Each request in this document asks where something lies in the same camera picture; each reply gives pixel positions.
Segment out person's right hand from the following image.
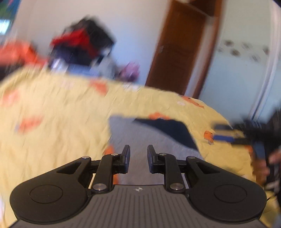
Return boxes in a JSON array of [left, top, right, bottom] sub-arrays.
[[251, 149, 280, 185]]

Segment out grey and navy knit sweater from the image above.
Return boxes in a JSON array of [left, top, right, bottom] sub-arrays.
[[109, 116, 202, 185]]

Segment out yellow carrot print quilt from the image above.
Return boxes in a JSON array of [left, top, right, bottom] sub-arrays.
[[0, 65, 275, 226]]

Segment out orange plastic bag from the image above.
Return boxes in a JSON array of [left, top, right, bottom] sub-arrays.
[[1, 40, 47, 66]]

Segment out pink plastic bag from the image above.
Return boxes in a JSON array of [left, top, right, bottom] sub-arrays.
[[119, 62, 140, 82]]

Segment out white wardrobe with flower decals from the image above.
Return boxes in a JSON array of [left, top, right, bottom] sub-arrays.
[[200, 1, 280, 122]]

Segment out red garment on pile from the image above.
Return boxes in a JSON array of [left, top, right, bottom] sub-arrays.
[[50, 29, 99, 57]]

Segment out black garments on pile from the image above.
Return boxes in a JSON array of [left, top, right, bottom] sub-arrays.
[[50, 17, 115, 66]]

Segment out brown wooden door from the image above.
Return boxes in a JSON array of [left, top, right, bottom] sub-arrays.
[[145, 1, 223, 95]]

